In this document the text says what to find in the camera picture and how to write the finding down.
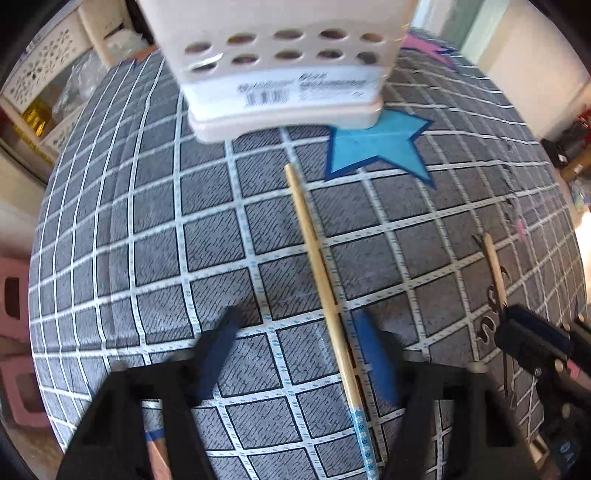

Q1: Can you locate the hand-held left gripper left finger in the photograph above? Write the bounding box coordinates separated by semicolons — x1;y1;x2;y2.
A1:
55;306;244;480

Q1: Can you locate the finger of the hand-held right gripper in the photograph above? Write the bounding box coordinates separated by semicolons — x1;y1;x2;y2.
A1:
494;305;572;376

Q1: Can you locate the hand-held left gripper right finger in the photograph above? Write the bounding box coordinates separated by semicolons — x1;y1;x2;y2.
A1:
352;311;551;480

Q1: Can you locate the wooden chopstick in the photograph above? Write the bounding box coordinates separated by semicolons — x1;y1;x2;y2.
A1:
143;428;175;480
283;163;385;480
472;233;509;309

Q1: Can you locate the white plastic utensil holder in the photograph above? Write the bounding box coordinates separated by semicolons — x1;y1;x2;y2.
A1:
139;0;419;144

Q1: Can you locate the grey plaid tablecloth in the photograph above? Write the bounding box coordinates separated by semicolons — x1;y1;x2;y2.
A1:
28;27;585;480

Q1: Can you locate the cardboard box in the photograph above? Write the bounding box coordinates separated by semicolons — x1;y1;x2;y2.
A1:
541;121;591;182

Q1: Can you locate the pink plastic stool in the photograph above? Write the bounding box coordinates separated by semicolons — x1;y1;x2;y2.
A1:
0;257;49;428

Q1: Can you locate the gold foil sheet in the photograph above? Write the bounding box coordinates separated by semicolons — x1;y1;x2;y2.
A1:
20;103;48;140

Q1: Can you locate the crumpled clear plastic bag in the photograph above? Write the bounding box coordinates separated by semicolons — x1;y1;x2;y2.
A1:
52;27;154;117

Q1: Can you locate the beige basket storage rack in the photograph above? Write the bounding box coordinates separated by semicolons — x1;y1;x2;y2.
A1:
0;0;117;154

